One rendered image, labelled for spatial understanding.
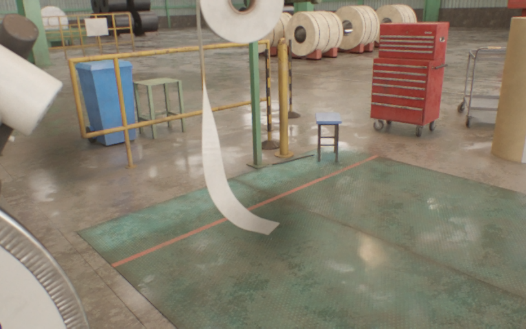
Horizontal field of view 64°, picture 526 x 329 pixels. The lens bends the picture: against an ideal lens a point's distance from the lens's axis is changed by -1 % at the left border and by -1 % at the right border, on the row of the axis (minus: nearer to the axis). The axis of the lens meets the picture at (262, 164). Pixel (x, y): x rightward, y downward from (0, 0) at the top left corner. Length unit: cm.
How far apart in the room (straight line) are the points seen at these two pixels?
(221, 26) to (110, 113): 436
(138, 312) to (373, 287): 125
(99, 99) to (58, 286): 418
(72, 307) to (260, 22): 69
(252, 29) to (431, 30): 432
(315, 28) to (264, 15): 1172
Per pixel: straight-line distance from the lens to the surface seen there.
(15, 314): 98
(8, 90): 47
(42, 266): 95
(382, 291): 245
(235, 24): 84
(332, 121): 411
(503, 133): 471
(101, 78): 504
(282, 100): 427
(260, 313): 227
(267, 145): 467
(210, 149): 84
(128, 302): 247
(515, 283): 275
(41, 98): 46
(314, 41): 1257
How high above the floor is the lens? 143
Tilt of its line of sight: 20 degrees down
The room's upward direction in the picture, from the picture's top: 2 degrees counter-clockwise
